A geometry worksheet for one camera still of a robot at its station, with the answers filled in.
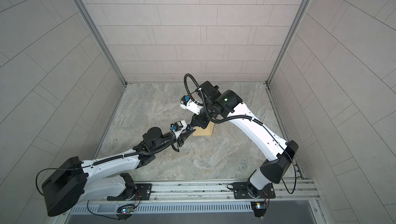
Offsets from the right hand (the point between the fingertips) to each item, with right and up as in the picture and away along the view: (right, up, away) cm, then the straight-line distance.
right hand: (194, 121), depth 67 cm
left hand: (0, -4, +5) cm, 6 cm away
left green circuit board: (-29, -37, -3) cm, 47 cm away
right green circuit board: (+29, -39, +1) cm, 49 cm away
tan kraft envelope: (+6, -10, +24) cm, 27 cm away
